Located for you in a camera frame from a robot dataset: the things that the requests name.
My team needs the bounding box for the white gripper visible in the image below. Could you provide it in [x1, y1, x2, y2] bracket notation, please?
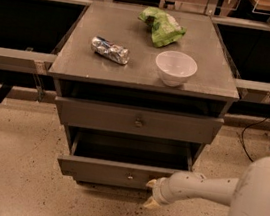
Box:
[143, 177, 175, 210]

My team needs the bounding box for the grey drawer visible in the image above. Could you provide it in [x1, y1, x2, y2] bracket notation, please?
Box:
[55, 96, 224, 144]
[57, 129, 193, 190]

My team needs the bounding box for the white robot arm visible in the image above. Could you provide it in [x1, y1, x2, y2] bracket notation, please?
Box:
[144, 156, 270, 216]

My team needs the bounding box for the grey top drawer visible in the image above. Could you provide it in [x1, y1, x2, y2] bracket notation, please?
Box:
[55, 96, 224, 144]

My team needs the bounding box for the grey drawer cabinet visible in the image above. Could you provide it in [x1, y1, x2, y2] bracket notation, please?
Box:
[37, 0, 252, 173]

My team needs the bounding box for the white bowl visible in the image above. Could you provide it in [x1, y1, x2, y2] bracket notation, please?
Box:
[155, 50, 198, 87]

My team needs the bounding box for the crushed silver can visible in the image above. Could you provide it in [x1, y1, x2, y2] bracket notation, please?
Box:
[91, 36, 130, 65]

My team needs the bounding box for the green chip bag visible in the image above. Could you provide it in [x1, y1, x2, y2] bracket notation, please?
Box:
[138, 6, 186, 48]

